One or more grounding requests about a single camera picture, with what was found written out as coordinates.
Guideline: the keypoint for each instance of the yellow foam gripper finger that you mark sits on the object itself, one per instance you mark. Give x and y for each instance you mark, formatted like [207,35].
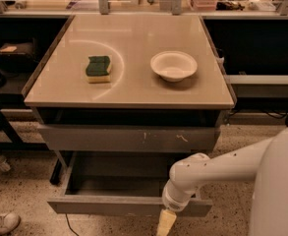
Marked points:
[166,221]

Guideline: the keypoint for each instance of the grey drawer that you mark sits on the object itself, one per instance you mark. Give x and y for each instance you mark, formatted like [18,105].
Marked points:
[128,138]
[115,183]

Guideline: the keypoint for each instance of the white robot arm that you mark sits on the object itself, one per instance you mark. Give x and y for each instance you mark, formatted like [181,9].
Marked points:
[265,163]

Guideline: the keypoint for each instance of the grey drawer cabinet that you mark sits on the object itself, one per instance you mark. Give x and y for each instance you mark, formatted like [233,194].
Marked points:
[135,96]

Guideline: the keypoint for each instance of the grey top drawer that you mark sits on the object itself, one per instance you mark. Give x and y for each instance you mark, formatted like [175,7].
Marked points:
[128,138]

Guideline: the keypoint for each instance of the white paper bowl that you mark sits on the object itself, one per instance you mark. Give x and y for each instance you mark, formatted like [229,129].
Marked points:
[173,66]

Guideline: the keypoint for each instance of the green and yellow sponge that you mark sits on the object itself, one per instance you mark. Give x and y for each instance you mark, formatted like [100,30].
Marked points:
[98,69]

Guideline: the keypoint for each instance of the white sneaker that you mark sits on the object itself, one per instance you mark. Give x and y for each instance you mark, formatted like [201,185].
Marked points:
[8,222]

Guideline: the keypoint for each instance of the clear plastic bottle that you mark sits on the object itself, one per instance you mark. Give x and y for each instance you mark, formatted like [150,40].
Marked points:
[4,164]

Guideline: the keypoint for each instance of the black side table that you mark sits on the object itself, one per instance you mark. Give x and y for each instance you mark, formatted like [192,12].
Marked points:
[12,99]

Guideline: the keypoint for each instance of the dark box with label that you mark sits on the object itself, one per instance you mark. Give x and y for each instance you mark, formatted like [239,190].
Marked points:
[17,57]

